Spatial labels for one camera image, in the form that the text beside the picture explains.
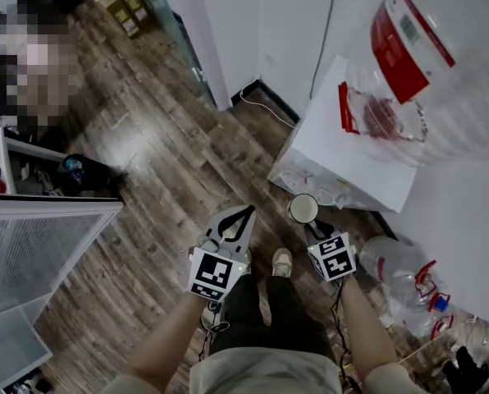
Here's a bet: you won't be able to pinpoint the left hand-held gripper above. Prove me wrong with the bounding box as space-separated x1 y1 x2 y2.
186 204 258 303

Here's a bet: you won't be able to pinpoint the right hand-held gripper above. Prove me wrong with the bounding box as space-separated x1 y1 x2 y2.
304 219 358 282

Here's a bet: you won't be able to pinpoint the white cup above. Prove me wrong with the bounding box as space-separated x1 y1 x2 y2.
287 193 320 225

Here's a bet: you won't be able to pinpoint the white water dispenser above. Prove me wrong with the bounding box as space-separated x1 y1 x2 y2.
267 54 418 214

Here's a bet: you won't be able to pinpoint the person's right forearm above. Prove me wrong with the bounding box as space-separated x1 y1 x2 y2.
337 275 400 381

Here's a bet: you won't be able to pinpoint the person's left forearm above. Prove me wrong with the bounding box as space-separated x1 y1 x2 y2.
123 291 213 387

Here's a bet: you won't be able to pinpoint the empty clear water bottle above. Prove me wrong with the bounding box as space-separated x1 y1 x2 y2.
357 236 439 303

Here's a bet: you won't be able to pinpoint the clear water bottle red label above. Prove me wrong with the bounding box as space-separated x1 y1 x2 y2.
337 0 489 167

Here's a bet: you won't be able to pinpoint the person's right shoe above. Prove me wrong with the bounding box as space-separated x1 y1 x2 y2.
272 247 294 279

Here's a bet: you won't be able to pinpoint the person's dark trousers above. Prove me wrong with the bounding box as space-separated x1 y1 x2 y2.
209 275 336 363

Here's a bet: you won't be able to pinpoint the empty bottle blue cap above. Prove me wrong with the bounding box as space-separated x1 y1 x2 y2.
382 285 457 341

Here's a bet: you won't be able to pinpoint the person's light shirt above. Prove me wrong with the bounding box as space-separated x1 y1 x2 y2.
100 346 432 394

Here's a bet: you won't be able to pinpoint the dark bag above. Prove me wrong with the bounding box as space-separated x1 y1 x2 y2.
57 153 125 199

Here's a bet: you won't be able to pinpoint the white mesh rack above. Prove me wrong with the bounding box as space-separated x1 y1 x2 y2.
0 198 126 323

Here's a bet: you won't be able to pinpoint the glass door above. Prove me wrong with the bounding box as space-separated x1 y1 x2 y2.
137 0 217 107

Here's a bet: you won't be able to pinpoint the white storage bin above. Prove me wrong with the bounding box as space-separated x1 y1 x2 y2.
0 304 55 392

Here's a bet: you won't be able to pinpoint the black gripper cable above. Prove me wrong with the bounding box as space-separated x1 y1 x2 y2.
197 300 232 363
330 279 354 389

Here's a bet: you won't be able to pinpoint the white floor cable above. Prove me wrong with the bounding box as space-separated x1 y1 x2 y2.
239 88 298 130

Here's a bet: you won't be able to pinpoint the black wall cable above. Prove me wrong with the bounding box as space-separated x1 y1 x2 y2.
308 0 339 100

